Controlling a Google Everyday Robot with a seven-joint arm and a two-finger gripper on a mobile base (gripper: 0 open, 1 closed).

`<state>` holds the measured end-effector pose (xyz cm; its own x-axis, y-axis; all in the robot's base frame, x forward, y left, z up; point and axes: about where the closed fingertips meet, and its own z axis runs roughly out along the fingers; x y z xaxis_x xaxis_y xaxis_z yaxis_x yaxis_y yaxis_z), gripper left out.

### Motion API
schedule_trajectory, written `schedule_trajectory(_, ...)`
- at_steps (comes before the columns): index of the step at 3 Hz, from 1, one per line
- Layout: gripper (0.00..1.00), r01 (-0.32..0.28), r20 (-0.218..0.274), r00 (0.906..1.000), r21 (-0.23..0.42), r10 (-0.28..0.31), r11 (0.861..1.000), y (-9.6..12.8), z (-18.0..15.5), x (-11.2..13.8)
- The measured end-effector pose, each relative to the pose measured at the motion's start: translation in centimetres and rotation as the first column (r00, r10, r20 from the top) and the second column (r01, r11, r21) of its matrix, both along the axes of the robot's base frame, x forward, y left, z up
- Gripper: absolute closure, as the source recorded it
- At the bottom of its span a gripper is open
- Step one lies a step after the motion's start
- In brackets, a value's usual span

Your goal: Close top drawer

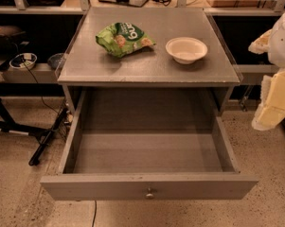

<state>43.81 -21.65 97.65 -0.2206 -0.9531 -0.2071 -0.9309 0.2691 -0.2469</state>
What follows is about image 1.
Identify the black bag on shelf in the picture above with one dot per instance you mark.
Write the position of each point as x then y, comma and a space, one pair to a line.
12, 40

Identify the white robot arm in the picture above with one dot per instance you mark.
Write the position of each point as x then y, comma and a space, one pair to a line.
272, 42

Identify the black stand legs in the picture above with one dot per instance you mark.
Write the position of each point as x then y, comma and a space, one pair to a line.
43, 136

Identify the grey wooden cabinet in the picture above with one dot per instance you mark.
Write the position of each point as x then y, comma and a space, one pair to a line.
148, 66

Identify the white bowl with cable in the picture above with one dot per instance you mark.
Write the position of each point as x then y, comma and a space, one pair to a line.
23, 61

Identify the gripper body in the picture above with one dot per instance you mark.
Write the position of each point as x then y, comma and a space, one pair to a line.
283, 42

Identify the white paper bowl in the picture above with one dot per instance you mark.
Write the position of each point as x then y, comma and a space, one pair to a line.
186, 50

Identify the metal top drawer knob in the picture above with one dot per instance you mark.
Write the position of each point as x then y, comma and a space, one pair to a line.
149, 195

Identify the dark round dish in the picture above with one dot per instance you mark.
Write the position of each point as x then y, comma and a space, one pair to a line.
56, 60

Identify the green snack bag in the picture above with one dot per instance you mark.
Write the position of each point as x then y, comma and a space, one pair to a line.
121, 39

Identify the grey top drawer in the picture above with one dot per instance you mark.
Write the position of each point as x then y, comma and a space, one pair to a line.
124, 141

